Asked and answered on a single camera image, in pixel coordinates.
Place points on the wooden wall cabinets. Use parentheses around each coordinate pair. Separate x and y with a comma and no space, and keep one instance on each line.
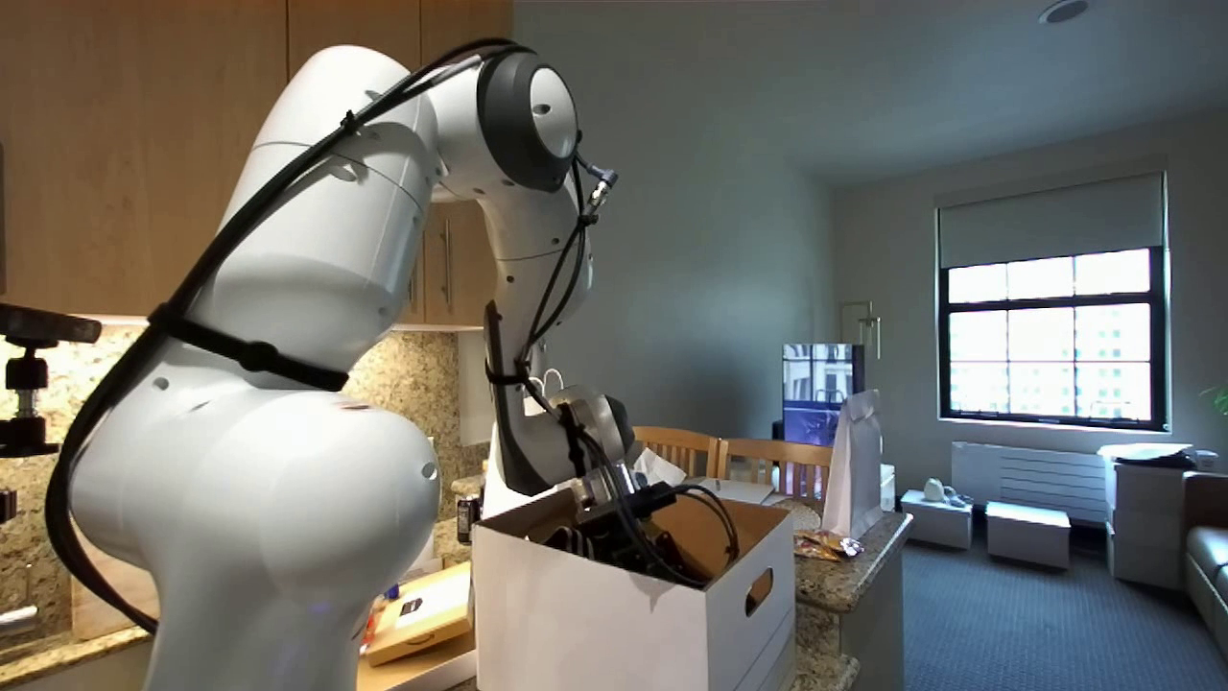
(127,128)

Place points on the black camera tripod mount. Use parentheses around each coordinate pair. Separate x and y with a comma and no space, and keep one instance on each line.
(39,326)

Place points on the white cardboard box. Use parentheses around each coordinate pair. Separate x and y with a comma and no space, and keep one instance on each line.
(615,628)

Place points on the grey roller blind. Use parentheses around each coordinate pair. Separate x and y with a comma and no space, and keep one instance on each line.
(1049,215)

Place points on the white radiator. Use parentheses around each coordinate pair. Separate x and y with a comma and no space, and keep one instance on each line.
(1021,479)

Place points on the white low cabinet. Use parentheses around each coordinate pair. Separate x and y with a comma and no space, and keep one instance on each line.
(1144,521)

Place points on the brown flat board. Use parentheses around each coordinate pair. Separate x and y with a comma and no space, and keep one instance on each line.
(407,672)

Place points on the white paper bag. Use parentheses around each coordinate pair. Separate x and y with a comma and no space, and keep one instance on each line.
(505,445)

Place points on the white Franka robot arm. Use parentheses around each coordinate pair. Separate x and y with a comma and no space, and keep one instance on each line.
(254,486)

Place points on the small colourful packet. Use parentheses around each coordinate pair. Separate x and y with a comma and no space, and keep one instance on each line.
(829,548)

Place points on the wooden chair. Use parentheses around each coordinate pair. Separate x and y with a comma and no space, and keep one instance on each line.
(677,445)
(782,461)

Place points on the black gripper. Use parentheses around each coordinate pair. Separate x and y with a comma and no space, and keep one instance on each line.
(615,521)

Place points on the black-framed window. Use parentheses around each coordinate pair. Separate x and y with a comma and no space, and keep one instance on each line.
(1049,330)

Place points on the grey sofa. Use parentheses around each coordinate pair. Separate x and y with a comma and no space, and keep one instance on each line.
(1212,577)

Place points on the white ottoman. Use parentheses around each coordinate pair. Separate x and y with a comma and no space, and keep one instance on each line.
(1025,535)
(939,522)

